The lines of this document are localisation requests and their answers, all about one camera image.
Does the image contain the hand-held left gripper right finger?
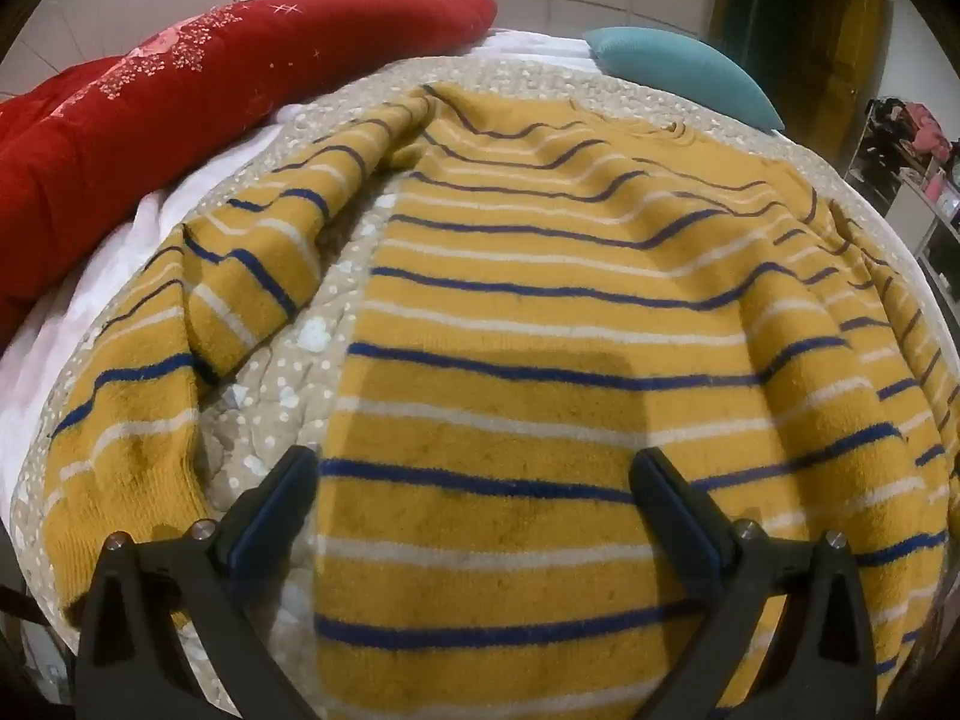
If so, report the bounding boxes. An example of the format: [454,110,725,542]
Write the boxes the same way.
[628,446,878,720]

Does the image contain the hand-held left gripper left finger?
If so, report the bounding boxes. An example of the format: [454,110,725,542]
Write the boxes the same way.
[75,444,323,720]

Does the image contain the yellow striped sweater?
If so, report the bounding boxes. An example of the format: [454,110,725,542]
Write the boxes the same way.
[41,82,960,720]

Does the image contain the beige dotted quilt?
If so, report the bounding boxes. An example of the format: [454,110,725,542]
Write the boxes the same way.
[11,56,931,720]

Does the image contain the cluttered shelf unit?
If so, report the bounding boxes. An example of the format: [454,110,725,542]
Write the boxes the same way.
[846,94,960,293]

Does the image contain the red patterned quilt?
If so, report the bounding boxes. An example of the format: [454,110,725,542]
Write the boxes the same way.
[0,0,500,338]

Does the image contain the teal pillow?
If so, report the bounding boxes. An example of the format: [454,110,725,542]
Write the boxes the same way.
[583,26,786,134]

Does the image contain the pink cloth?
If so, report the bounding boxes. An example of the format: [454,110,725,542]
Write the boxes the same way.
[900,103,952,162]

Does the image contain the dark wooden door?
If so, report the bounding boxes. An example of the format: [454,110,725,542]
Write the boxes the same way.
[705,0,895,132]

